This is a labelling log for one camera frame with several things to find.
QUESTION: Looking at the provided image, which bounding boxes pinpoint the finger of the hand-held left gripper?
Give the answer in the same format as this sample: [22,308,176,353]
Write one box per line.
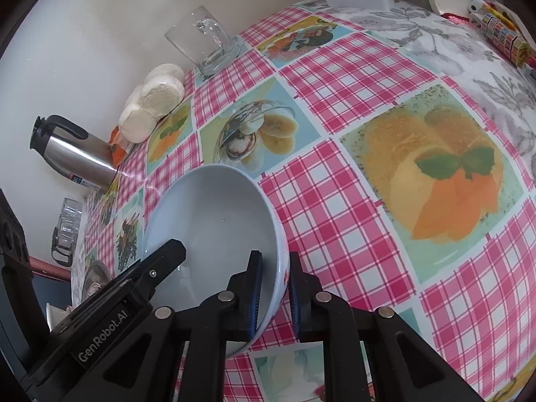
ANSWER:
[111,239,187,302]

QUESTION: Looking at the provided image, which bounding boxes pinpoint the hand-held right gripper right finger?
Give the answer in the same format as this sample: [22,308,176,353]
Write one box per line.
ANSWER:
[287,252,482,402]

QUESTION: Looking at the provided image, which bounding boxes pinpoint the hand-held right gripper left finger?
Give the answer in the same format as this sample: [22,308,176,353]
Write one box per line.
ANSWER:
[100,250,264,402]

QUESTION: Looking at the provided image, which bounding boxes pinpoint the stainless steel round plate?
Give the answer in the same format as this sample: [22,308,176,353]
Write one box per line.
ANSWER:
[81,260,112,298]

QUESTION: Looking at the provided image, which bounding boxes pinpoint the small white bowl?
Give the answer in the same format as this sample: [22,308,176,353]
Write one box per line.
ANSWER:
[142,164,290,358]

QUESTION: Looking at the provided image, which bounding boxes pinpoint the pink board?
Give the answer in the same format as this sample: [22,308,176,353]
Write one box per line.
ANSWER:
[29,257,74,281]

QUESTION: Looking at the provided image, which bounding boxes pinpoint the clear glass cup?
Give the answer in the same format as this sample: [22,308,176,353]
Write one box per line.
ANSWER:
[58,215,80,246]
[61,197,84,229]

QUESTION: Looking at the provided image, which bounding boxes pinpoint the orange snack packet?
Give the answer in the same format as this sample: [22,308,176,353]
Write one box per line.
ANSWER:
[110,128,135,164]

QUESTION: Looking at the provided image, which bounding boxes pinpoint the stainless steel thermos jug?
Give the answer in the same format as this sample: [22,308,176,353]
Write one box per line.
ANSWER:
[29,115,121,193]

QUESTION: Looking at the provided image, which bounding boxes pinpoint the bag of steamed buns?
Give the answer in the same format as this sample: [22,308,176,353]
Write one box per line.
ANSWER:
[118,64,186,143]

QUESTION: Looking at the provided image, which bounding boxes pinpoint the clear glass mug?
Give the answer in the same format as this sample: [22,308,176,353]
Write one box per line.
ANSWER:
[164,5,243,77]

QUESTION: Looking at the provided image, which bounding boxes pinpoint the colourful patterned roll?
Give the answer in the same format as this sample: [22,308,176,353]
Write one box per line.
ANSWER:
[469,10,532,65]

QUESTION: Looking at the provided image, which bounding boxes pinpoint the glass carafe with black handle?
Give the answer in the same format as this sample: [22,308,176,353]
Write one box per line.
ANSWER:
[50,226,78,266]

